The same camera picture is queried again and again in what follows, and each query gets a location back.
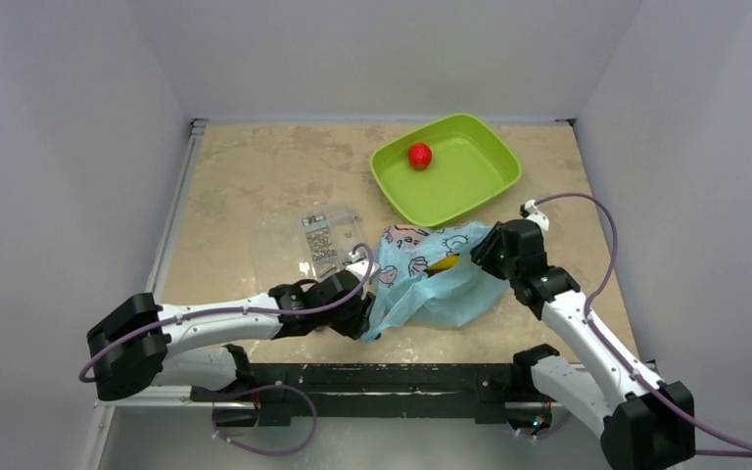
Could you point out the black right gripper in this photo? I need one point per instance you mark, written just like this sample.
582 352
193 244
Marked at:
489 245

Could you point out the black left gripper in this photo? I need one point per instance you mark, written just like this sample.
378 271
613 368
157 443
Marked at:
359 319

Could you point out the light blue plastic bag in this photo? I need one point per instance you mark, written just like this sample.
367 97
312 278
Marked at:
405 292

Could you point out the yellow fake fruit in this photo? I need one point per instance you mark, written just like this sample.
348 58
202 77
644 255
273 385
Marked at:
443 264

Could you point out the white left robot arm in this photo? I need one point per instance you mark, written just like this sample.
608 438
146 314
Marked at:
142 343

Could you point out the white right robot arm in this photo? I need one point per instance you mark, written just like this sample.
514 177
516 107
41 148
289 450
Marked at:
641 422

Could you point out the red fake fruit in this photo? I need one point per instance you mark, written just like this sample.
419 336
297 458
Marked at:
419 156

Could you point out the clear plastic screw box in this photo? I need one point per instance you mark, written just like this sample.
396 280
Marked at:
313 244

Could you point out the green plastic tray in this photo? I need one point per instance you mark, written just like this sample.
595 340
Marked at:
471 165

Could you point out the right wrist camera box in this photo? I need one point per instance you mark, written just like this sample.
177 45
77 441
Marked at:
530 211

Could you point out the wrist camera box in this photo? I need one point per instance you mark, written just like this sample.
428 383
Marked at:
364 268
530 211

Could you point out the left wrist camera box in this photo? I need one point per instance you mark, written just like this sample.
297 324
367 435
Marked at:
364 268

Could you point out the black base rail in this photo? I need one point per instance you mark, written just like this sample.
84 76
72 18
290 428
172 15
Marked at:
272 394

